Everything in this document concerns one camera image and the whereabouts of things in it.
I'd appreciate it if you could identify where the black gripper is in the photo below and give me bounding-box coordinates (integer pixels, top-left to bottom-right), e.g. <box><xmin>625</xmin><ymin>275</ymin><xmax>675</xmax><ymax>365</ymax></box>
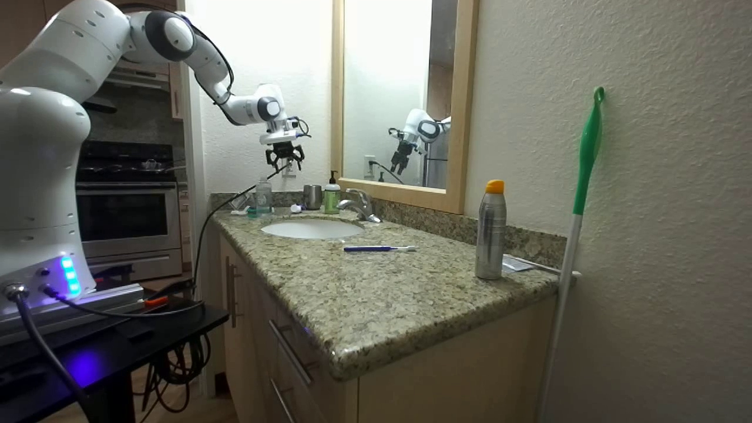
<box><xmin>264</xmin><ymin>136</ymin><xmax>308</xmax><ymax>172</ymax></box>

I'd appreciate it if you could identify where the stainless steel cup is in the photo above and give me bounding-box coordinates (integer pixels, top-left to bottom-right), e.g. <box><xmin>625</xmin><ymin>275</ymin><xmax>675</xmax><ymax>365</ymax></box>
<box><xmin>300</xmin><ymin>184</ymin><xmax>324</xmax><ymax>212</ymax></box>

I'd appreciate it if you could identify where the green soap pump bottle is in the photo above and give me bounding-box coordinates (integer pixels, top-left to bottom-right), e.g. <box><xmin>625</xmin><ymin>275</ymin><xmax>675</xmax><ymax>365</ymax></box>
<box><xmin>320</xmin><ymin>169</ymin><xmax>343</xmax><ymax>216</ymax></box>

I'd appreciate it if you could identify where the white oval sink basin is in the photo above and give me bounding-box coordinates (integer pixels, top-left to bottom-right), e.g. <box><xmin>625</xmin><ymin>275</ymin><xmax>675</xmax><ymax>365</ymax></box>
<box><xmin>259</xmin><ymin>216</ymin><xmax>366</xmax><ymax>242</ymax></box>

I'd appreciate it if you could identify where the chrome sink faucet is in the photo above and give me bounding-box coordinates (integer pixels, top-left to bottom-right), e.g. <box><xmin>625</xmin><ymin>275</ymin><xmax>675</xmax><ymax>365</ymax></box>
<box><xmin>337</xmin><ymin>189</ymin><xmax>386</xmax><ymax>225</ymax></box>

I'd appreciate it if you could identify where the blue toothbrush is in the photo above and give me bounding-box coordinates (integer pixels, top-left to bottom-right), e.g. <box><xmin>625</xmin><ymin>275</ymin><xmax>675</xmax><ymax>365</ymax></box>
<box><xmin>340</xmin><ymin>242</ymin><xmax>418</xmax><ymax>256</ymax></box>

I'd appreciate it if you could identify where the stainless steel oven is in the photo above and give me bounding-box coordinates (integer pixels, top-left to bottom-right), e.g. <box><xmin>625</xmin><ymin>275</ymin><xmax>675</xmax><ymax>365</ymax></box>
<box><xmin>72</xmin><ymin>138</ymin><xmax>187</xmax><ymax>283</ymax></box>

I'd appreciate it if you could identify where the range hood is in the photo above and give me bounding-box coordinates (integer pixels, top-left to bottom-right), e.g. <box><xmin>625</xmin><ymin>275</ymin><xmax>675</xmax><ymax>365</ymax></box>
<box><xmin>77</xmin><ymin>57</ymin><xmax>177</xmax><ymax>113</ymax></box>

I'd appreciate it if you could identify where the silver spray can orange cap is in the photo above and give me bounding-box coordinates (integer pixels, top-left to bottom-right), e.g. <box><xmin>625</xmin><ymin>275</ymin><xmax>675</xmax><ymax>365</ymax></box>
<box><xmin>472</xmin><ymin>176</ymin><xmax>511</xmax><ymax>283</ymax></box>

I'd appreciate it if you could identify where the white paper packet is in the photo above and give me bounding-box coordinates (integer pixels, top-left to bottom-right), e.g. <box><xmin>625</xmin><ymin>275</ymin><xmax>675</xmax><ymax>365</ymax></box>
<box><xmin>500</xmin><ymin>252</ymin><xmax>563</xmax><ymax>277</ymax></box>

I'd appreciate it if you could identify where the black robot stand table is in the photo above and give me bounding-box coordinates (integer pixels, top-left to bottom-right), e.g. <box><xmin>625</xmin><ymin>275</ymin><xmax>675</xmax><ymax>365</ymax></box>
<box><xmin>0</xmin><ymin>299</ymin><xmax>230</xmax><ymax>423</ymax></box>

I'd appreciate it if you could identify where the light wood vanity cabinet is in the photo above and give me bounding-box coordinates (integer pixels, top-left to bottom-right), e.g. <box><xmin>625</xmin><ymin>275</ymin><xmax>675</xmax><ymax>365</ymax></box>
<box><xmin>217</xmin><ymin>232</ymin><xmax>562</xmax><ymax>423</ymax></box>

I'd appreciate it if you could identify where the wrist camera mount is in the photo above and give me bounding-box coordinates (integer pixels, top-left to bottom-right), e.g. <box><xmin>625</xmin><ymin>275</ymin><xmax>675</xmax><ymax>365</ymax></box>
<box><xmin>259</xmin><ymin>116</ymin><xmax>312</xmax><ymax>149</ymax></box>

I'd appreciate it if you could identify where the black power cable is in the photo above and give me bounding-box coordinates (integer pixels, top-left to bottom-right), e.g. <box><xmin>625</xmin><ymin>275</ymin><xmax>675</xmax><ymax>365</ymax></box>
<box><xmin>191</xmin><ymin>157</ymin><xmax>293</xmax><ymax>286</ymax></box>

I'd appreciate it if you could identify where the wooden framed wall mirror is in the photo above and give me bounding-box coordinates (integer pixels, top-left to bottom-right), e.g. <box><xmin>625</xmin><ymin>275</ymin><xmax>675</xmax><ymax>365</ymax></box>
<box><xmin>328</xmin><ymin>0</ymin><xmax>481</xmax><ymax>216</ymax></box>

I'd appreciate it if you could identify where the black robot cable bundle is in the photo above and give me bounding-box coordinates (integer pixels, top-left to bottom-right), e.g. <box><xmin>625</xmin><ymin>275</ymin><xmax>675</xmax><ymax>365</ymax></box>
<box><xmin>139</xmin><ymin>332</ymin><xmax>217</xmax><ymax>418</ymax></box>

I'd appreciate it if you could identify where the green handled white mop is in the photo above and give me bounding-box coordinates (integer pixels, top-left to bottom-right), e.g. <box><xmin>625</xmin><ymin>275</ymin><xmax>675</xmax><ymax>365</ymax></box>
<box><xmin>533</xmin><ymin>84</ymin><xmax>608</xmax><ymax>423</ymax></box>

